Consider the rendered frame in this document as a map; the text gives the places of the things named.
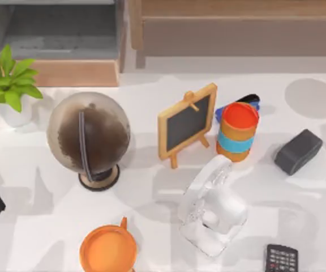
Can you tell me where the wooden framed blackboard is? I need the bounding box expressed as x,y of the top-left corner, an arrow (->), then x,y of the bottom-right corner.
157,82 -> 218,169

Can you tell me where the orange and blue can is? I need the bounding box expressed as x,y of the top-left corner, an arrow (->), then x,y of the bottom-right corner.
216,102 -> 260,163

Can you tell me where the brown globe on stand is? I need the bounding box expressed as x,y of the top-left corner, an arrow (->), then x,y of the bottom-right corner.
46,91 -> 132,192

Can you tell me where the white desk fan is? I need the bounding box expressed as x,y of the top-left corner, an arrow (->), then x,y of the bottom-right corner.
179,154 -> 248,258

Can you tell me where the blue and black stapler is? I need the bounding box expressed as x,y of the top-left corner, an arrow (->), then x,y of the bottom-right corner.
215,94 -> 261,123

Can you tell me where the pale wooden drawer front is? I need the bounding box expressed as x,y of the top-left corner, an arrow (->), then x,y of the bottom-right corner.
24,58 -> 120,87

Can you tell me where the orange cup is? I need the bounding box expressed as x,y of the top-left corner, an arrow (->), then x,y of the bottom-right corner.
79,217 -> 138,272

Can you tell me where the wooden cupboard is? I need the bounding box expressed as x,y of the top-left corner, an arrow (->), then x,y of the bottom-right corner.
131,0 -> 326,69

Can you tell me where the dark grey speaker box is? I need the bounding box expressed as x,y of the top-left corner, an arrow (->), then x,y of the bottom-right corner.
274,129 -> 324,176

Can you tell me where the pulled-out drawer grey inside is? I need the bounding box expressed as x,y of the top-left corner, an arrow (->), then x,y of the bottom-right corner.
0,0 -> 124,61

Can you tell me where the green potted plant white pot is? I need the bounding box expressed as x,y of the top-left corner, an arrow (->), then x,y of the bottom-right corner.
0,42 -> 44,128

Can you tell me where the black calculator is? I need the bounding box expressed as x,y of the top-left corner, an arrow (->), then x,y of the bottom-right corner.
265,244 -> 299,272

